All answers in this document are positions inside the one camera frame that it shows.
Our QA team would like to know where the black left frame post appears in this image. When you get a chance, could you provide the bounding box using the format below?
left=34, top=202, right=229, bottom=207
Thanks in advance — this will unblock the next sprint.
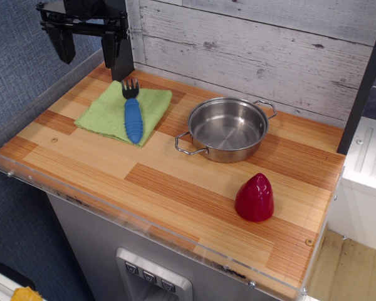
left=108, top=0, right=134, bottom=81

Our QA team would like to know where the green folded cloth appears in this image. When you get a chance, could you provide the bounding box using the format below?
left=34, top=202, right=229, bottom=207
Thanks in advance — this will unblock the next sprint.
left=75, top=81, right=172, bottom=147

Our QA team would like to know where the yellow tape piece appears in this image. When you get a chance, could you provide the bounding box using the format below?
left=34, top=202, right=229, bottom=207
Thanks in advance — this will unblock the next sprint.
left=10, top=287, right=44, bottom=301

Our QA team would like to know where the grey toy fridge cabinet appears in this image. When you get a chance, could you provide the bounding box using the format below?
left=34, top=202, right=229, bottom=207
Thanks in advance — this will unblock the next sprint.
left=48, top=194, right=274, bottom=300

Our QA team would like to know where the black right frame post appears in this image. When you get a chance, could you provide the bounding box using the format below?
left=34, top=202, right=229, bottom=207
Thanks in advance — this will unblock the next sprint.
left=337, top=40, right=376, bottom=155

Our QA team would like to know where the red toy pepper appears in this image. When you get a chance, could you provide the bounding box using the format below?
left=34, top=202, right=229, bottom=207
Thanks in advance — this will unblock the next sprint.
left=235, top=173, right=274, bottom=223

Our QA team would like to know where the stainless steel pot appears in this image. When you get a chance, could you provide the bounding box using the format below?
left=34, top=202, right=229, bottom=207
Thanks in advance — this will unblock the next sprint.
left=175, top=97, right=277, bottom=163

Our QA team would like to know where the white toy sink unit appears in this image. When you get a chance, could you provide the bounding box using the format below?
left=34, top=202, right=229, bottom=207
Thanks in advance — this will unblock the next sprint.
left=327, top=117, right=376, bottom=249

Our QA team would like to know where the black frame post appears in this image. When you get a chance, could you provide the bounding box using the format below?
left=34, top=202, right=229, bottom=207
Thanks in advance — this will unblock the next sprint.
left=337, top=40, right=376, bottom=155
left=108, top=0, right=134, bottom=81

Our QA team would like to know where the silver dispenser button panel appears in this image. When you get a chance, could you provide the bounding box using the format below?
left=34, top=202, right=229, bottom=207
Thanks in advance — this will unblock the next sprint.
left=116, top=248, right=194, bottom=300

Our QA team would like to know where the blue handled toy fork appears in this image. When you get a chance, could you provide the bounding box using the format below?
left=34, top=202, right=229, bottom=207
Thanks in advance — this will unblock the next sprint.
left=122, top=78, right=143, bottom=144

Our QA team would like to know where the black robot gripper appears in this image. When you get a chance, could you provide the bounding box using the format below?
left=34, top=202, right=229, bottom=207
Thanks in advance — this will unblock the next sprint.
left=36, top=1, right=128, bottom=68

